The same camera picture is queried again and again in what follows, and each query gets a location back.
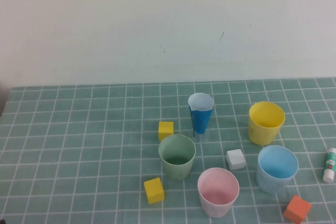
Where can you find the white foam cube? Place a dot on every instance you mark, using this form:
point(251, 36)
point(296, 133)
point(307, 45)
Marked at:
point(236, 159)

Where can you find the light blue plastic cup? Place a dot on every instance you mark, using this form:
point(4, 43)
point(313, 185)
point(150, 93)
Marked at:
point(270, 184)

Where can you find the clear plastic cone stand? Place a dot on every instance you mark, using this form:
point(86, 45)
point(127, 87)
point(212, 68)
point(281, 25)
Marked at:
point(203, 138)

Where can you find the yellow foam cube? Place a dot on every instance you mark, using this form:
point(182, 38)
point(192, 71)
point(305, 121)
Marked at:
point(155, 191)
point(166, 129)

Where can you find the blue paper cone cup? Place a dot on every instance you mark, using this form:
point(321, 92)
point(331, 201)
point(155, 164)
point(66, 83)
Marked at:
point(200, 119)

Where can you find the green checkered tablecloth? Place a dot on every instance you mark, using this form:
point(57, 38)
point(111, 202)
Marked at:
point(78, 129)

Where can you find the pink plastic cup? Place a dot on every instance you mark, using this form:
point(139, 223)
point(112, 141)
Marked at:
point(215, 209)

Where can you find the white green glue stick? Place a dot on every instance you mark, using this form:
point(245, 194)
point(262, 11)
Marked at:
point(329, 166)

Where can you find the yellow plastic cup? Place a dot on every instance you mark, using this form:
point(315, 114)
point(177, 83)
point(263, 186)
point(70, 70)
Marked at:
point(262, 134)

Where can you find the green plastic cup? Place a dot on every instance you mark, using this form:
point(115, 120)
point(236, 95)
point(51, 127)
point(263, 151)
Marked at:
point(176, 171)

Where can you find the orange foam cube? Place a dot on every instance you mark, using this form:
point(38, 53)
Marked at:
point(296, 209)

